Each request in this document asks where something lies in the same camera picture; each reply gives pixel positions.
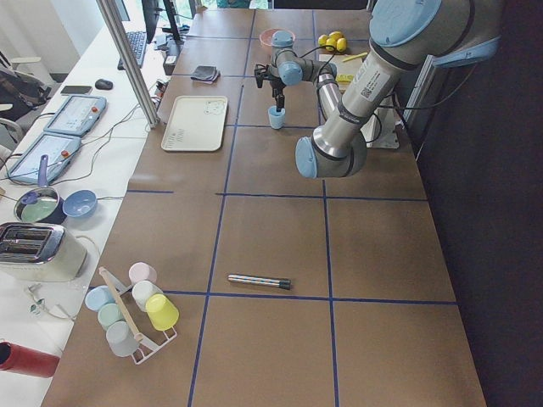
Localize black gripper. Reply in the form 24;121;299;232
270;80;285;113

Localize light blue plastic cup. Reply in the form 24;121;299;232
267;106;286;130

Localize steel muddler black cap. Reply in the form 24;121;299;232
227;274;292;290

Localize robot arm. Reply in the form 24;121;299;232
257;1;505;178

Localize pink bowl of ice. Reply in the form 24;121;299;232
259;28;296;47

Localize pink upturned cup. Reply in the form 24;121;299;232
128;262;158;285

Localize white upturned cup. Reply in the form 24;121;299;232
132;280;163;312

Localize yellow upturned cup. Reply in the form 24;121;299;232
145;293;179;332

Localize blue upturned cup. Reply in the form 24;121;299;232
84;285;115;312

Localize green upturned cup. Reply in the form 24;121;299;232
98;303;124;331

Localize grey upturned cup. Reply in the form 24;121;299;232
106;321;139;357

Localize lemon slices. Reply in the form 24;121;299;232
336;74;354;83

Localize yellow lemon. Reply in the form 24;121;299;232
336;37;348;53
318;35;328;47
328;31;344;41
325;37;337;52

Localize grey folded cloth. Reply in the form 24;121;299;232
190;65;221;83

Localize bamboo cutting board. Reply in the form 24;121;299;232
317;54;363;93

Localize cream bear tray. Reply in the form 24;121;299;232
161;96;228;152

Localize yellow plastic knife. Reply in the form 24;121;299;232
342;52;368;63

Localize black keyboard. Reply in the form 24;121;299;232
126;31;148;68

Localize black computer mouse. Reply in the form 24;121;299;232
94;79;114;91

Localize black smartphone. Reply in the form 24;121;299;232
60;85;93;95

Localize teach pendant far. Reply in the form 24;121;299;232
44;95;107;137

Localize teach pendant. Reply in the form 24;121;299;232
44;95;107;137
8;132;81;186

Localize blue bowl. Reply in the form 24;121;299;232
63;190;98;218

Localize teach pendant near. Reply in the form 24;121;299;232
8;132;81;186

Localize blue saucepan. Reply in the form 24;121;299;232
14;154;67;225

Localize red bottle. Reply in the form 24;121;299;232
1;342;60;378

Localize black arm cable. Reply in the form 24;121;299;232
296;44;476;145

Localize white pedestal column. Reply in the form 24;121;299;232
361;108;400;149

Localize aluminium frame post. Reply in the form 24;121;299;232
97;0;160;129

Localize wooden rack handle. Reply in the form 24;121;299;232
98;266;143;343

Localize white wire cup rack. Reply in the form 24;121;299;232
110;282;178;365

